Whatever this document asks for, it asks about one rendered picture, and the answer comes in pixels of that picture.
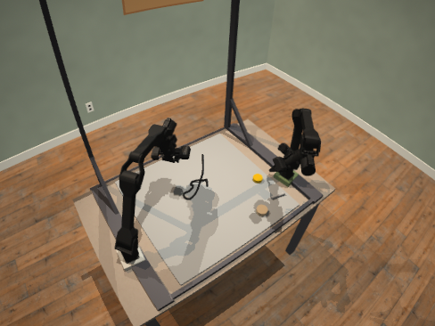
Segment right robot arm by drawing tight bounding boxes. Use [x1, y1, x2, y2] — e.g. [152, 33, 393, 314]
[115, 118, 177, 263]

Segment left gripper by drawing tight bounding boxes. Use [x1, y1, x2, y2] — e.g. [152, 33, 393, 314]
[269, 151, 300, 173]

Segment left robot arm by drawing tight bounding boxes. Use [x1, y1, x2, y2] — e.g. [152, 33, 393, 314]
[277, 108, 321, 180]

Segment tan wooden disc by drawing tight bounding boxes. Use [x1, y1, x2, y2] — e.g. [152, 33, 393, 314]
[256, 205, 267, 216]

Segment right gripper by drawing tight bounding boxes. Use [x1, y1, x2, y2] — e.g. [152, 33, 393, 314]
[151, 140, 191, 163]

